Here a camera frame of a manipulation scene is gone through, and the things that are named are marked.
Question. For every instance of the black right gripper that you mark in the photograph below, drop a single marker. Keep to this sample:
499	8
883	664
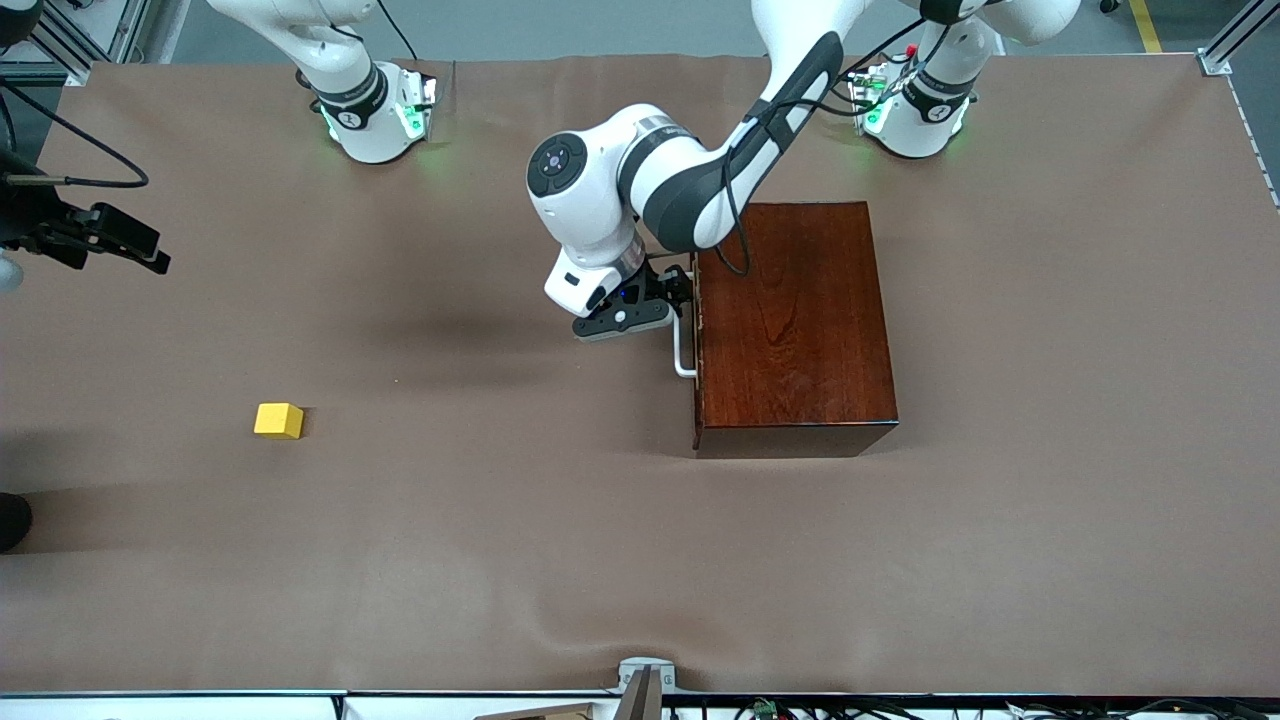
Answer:
32	213

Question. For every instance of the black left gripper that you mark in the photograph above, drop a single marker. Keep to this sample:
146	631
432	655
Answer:
661	283

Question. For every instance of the yellow block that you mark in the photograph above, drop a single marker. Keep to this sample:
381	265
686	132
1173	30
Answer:
278	421

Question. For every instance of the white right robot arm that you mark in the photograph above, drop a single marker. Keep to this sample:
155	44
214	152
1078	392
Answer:
365	135

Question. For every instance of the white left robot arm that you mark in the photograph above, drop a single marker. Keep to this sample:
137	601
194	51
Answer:
600	200

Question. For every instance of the dark brown wooden cabinet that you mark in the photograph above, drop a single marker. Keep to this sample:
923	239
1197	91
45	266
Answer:
800	330

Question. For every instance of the black round object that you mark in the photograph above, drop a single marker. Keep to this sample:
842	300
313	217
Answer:
12	522

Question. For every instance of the brown table mat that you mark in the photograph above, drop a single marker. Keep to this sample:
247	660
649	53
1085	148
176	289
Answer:
450	560

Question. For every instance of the light brown wooden board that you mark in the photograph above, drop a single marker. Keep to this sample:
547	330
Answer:
550	714

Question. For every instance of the silver aluminium profile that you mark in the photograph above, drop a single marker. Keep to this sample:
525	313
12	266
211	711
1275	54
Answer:
1222	55

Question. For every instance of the dark aluminium frame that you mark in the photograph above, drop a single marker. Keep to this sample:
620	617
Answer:
70	45

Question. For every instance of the grey metal camera bracket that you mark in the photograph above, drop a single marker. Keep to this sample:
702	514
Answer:
646	690

